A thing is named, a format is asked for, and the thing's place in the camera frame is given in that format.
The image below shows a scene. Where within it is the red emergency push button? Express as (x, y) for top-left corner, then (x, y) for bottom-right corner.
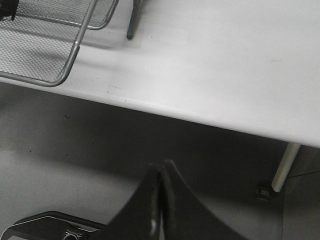
(0, 0), (19, 21)

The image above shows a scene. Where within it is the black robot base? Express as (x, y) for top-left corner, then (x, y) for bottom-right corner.
(0, 211), (106, 240)

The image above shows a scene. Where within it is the white table leg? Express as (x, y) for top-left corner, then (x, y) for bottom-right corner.
(271, 142), (301, 194)

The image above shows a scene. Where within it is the black caster wheel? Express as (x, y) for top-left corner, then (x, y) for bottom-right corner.
(255, 182), (278, 201)

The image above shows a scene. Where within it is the mesh tray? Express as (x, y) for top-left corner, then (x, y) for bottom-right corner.
(16, 0), (118, 30)
(0, 0), (97, 87)

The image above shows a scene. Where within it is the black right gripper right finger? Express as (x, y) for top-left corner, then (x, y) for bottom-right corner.
(159, 160), (245, 240)

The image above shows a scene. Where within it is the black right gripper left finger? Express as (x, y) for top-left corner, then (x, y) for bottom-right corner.
(97, 164), (160, 240)

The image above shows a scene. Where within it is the silver wire rack frame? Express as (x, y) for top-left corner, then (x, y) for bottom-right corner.
(126, 0), (142, 40)

